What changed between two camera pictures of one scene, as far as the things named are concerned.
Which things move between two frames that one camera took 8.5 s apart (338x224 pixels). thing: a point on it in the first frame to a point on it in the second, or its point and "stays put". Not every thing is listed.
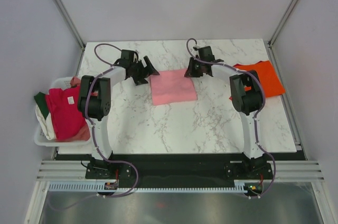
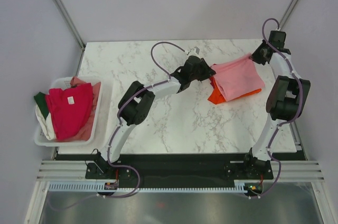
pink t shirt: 171,86 to 237,76
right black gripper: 190,72 to 255,56
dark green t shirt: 40,99 stays put
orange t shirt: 265,72 to 217,96
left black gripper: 148,71 to 207,71
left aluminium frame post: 63,10 stays put
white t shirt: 47,123 stays put
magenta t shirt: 64,108 stays put
